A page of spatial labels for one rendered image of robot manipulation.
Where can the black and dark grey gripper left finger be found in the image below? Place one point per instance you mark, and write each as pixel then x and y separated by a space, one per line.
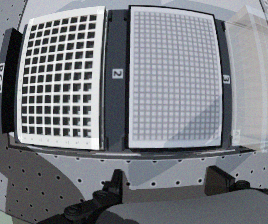
pixel 87 212

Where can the white well plate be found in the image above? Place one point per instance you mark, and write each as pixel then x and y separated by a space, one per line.
pixel 59 111
pixel 174 96

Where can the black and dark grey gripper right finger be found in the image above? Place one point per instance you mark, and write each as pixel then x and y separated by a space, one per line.
pixel 219 182

